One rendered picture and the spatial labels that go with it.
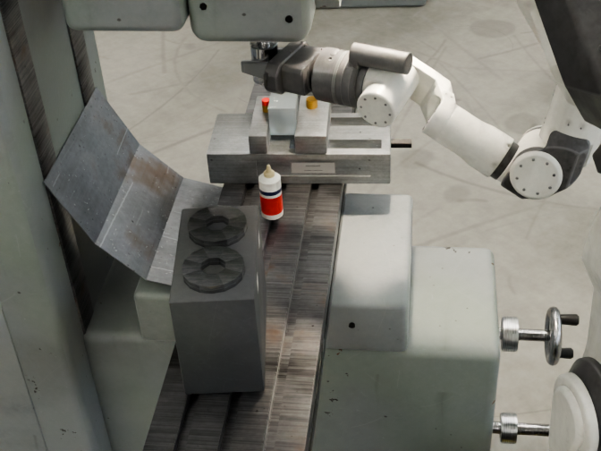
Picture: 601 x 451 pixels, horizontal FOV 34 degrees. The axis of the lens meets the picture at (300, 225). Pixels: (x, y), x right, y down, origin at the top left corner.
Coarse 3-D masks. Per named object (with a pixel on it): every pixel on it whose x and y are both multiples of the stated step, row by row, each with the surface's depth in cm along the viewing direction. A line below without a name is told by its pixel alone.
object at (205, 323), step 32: (192, 224) 146; (224, 224) 148; (256, 224) 148; (192, 256) 140; (224, 256) 140; (256, 256) 142; (192, 288) 136; (224, 288) 136; (256, 288) 138; (192, 320) 137; (224, 320) 137; (256, 320) 137; (192, 352) 140; (224, 352) 141; (256, 352) 141; (192, 384) 145; (224, 384) 145; (256, 384) 145
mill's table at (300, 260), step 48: (240, 192) 187; (288, 192) 186; (336, 192) 185; (288, 240) 174; (336, 240) 179; (288, 288) 164; (288, 336) 157; (288, 384) 147; (192, 432) 140; (240, 432) 140; (288, 432) 139
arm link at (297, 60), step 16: (288, 48) 161; (304, 48) 161; (320, 48) 161; (336, 48) 157; (272, 64) 157; (288, 64) 157; (304, 64) 157; (320, 64) 155; (336, 64) 154; (272, 80) 157; (288, 80) 158; (304, 80) 157; (320, 80) 155; (320, 96) 157
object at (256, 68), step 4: (244, 60) 162; (248, 60) 162; (244, 64) 162; (248, 64) 162; (252, 64) 161; (256, 64) 161; (260, 64) 160; (264, 64) 160; (244, 68) 162; (248, 68) 162; (252, 68) 162; (256, 68) 161; (260, 68) 161; (264, 68) 160; (244, 72) 163; (248, 72) 163; (252, 72) 162; (256, 72) 162; (260, 72) 161; (264, 72) 161; (256, 76) 162; (260, 76) 162
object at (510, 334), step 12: (552, 312) 191; (504, 324) 193; (516, 324) 192; (552, 324) 190; (564, 324) 191; (576, 324) 190; (504, 336) 192; (516, 336) 192; (528, 336) 194; (540, 336) 193; (552, 336) 189; (504, 348) 193; (516, 348) 193; (552, 348) 189; (564, 348) 196; (552, 360) 190
